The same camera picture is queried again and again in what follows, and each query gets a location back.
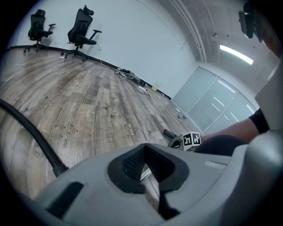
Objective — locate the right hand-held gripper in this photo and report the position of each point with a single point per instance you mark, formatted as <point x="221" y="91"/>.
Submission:
<point x="191" y="139"/>

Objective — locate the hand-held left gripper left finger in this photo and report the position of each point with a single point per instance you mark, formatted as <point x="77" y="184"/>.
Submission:
<point x="95" y="194"/>

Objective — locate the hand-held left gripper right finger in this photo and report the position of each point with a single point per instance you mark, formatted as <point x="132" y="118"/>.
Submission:
<point x="199" y="181"/>

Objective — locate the person's right forearm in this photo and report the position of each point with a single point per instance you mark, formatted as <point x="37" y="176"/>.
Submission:
<point x="232" y="130"/>

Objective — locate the person's black trousers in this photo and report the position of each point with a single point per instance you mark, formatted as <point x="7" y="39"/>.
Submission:
<point x="221" y="145"/>

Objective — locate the frosted glass partition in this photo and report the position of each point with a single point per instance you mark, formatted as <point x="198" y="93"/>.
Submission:
<point x="210" y="99"/>

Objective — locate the pale yellow box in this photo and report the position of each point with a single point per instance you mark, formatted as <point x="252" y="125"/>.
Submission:
<point x="156" y="86"/>

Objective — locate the white power strip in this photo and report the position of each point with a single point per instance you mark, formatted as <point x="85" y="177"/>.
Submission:
<point x="142" y="88"/>

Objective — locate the person's black printed t-shirt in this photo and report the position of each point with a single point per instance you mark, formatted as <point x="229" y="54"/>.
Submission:
<point x="259" y="121"/>

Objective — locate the white pipe run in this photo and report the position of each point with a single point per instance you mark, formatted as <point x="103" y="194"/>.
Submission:
<point x="199" y="44"/>

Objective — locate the white tube light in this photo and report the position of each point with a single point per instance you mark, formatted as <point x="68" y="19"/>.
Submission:
<point x="236" y="54"/>

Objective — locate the person's head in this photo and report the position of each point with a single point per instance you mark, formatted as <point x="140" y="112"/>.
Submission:
<point x="272" y="46"/>

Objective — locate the black office chair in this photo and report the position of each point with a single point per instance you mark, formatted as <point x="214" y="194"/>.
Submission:
<point x="80" y="28"/>
<point x="36" y="31"/>

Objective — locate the black head-worn camera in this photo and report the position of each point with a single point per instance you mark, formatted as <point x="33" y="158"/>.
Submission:
<point x="246" y="24"/>

